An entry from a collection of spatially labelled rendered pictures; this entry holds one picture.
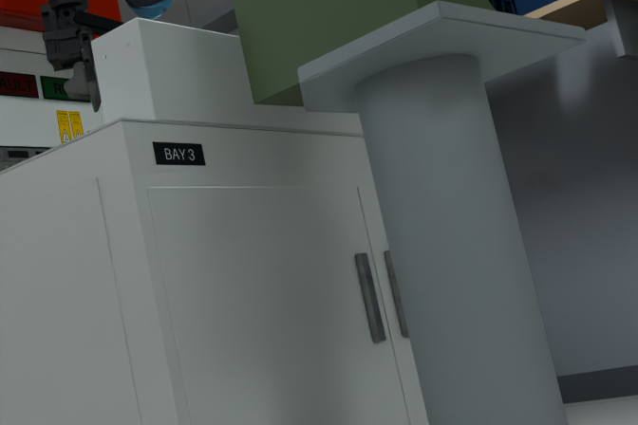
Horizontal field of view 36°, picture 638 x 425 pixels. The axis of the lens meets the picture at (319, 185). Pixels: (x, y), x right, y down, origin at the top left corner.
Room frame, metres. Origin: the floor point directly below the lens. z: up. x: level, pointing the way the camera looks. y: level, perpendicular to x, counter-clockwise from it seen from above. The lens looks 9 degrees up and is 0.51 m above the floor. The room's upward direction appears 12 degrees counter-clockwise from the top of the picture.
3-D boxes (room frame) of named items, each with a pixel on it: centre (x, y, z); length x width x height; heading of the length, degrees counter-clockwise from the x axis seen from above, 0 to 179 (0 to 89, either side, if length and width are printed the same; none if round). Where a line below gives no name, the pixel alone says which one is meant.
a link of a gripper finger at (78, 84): (1.69, 0.38, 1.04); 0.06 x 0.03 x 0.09; 97
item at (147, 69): (1.45, 0.06, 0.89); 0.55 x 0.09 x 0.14; 145
